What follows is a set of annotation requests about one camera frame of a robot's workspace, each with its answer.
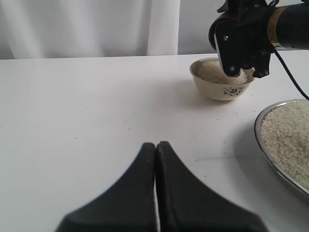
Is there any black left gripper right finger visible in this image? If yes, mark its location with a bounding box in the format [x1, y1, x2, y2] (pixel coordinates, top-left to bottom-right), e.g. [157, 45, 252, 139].
[155, 142, 268, 232]

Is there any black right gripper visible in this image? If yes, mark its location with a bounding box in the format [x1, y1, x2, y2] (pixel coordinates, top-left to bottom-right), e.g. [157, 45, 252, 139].
[218, 0, 278, 78]

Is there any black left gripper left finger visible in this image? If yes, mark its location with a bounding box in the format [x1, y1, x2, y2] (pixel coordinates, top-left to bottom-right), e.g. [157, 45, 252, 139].
[57, 143, 156, 232]

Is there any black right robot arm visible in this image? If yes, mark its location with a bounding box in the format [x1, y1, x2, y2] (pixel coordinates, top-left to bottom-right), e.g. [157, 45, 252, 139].
[210, 0, 309, 78]

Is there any ceramic bowl of rice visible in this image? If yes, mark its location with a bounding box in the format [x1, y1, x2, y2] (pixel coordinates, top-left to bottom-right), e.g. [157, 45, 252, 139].
[190, 58, 254, 101]

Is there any steel tray of rice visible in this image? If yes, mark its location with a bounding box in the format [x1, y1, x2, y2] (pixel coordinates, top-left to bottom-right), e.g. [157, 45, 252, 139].
[254, 99, 309, 202]

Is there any white curtain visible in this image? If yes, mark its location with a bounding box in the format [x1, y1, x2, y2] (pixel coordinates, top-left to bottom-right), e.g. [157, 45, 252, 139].
[0, 0, 181, 59]

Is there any black cable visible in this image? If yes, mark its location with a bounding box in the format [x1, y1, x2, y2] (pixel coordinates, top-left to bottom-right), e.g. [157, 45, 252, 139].
[272, 47, 309, 100]

